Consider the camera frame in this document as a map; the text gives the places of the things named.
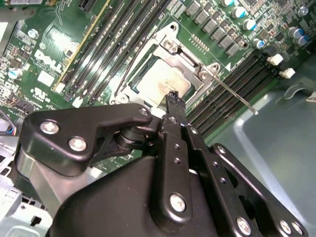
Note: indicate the metal socket cover frame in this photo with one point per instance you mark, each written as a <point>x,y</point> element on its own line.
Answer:
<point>177,63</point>

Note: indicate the silver CPU green substrate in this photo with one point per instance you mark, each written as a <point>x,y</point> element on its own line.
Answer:
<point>160,79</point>

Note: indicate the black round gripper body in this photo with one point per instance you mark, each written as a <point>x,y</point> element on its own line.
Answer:
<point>111,209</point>

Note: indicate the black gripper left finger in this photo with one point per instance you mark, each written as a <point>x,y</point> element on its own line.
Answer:
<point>74,123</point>

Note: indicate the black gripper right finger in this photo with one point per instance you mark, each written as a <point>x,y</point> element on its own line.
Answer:
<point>247,187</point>

